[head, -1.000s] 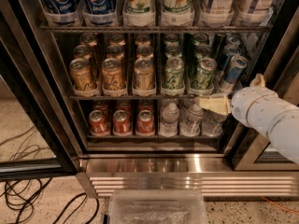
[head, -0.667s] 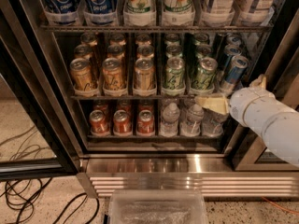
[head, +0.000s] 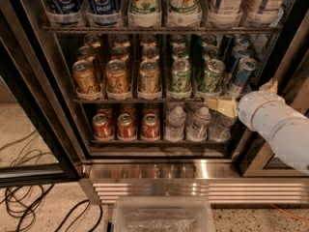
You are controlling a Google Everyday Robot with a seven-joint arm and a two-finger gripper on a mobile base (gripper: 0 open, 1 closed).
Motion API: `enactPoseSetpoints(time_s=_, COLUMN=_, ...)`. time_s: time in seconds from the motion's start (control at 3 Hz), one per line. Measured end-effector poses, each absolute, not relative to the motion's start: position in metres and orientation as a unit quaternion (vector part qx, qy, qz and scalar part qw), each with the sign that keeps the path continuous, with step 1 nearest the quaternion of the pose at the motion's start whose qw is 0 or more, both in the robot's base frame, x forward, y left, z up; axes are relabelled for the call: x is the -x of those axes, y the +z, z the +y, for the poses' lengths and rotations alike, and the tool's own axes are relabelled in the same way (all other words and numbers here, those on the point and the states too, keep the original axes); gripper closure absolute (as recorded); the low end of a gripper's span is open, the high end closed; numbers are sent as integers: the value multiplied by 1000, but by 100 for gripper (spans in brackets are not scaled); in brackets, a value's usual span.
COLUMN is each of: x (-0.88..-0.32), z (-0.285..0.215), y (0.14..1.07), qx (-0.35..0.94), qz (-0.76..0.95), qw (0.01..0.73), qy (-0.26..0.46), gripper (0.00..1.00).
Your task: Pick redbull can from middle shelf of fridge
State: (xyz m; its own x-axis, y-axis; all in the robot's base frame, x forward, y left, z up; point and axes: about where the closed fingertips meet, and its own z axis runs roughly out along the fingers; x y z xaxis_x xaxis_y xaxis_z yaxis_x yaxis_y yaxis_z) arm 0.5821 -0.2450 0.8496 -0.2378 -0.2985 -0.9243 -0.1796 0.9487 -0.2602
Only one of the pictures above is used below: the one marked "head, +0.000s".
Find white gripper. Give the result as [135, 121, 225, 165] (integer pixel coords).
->
[206, 77, 287, 132]

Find red bull can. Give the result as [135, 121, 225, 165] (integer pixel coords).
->
[234, 36, 251, 48]
[226, 46, 250, 73]
[228, 57, 258, 95]

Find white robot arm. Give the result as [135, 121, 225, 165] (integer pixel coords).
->
[205, 78, 309, 175]

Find front right green LaCroix can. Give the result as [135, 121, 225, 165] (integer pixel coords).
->
[198, 59, 225, 94]

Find green lacroix can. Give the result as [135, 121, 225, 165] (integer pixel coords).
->
[198, 59, 225, 94]
[170, 59, 191, 93]

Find second-row right green can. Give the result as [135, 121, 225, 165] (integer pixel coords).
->
[202, 45, 220, 61]

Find second-row green can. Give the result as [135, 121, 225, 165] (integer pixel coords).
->
[202, 45, 220, 61]
[171, 45, 189, 61]

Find front left green LaCroix can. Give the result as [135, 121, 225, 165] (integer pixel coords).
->
[170, 59, 191, 93]

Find second-row left green can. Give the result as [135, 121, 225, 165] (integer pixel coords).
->
[171, 45, 189, 61]

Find stainless fridge base grille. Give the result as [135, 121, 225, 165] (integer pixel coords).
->
[79, 160, 309, 205]

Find front right orange LaCroix can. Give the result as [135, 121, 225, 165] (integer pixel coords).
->
[139, 60, 160, 94]

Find orange lacroix can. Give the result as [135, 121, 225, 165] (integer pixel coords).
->
[72, 60, 100, 95]
[105, 60, 129, 94]
[139, 60, 160, 94]

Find right red soda can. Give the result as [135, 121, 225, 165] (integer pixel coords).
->
[142, 114, 160, 139]

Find red soda can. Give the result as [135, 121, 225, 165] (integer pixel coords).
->
[117, 114, 136, 138]
[142, 114, 160, 139]
[92, 114, 113, 138]

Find second-row right orange can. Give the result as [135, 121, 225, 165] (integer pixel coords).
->
[141, 46, 160, 62]

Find second-row orange can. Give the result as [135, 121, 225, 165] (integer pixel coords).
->
[141, 46, 160, 62]
[111, 45, 129, 62]
[76, 45, 97, 63]

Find middle red soda can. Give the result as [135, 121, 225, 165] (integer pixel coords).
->
[117, 114, 136, 138]

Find front middle orange LaCroix can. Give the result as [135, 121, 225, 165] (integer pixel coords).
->
[105, 60, 129, 94]

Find second-row middle orange can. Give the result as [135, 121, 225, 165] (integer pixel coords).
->
[111, 45, 129, 62]

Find left red soda can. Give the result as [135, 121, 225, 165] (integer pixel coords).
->
[92, 114, 113, 138]

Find front left orange LaCroix can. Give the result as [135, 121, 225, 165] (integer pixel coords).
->
[72, 60, 100, 95]

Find second-row left orange can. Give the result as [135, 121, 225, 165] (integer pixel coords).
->
[76, 45, 97, 63]

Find left glass fridge door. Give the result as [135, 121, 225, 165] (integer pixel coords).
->
[0, 0, 85, 187]

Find right water bottle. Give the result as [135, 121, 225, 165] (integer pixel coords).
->
[209, 112, 237, 142]

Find water bottle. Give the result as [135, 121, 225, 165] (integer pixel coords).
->
[165, 106, 186, 142]
[186, 106, 211, 142]
[209, 112, 237, 142]

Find middle water bottle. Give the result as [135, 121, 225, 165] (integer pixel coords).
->
[186, 106, 211, 142]

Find left water bottle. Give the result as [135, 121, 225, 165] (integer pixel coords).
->
[165, 106, 186, 142]

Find right white labelled bottle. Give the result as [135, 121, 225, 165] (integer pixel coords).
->
[243, 0, 283, 27]

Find white labelled bottle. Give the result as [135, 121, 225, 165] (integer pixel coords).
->
[208, 0, 242, 28]
[243, 0, 283, 27]

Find left white labelled bottle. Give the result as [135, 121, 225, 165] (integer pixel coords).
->
[208, 0, 242, 28]

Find right 7up bottle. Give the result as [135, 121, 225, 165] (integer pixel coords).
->
[167, 0, 202, 27]

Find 7up bottle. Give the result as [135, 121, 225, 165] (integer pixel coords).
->
[167, 0, 202, 27]
[128, 0, 160, 27]

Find left 7up bottle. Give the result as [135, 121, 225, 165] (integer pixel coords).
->
[128, 0, 160, 27]

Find clear plastic bin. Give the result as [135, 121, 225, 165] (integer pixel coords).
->
[112, 196, 215, 232]

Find right Pepsi bottle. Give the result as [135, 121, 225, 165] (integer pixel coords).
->
[87, 0, 121, 27]

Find pepsi bottle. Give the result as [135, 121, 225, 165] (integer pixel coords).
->
[87, 0, 121, 27]
[45, 0, 82, 26]

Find left Pepsi bottle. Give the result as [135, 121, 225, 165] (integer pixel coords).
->
[45, 0, 82, 26]

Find orange cable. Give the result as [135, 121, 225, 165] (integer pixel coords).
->
[269, 203, 309, 224]

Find black floor cables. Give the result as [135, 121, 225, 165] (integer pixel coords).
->
[0, 129, 104, 232]

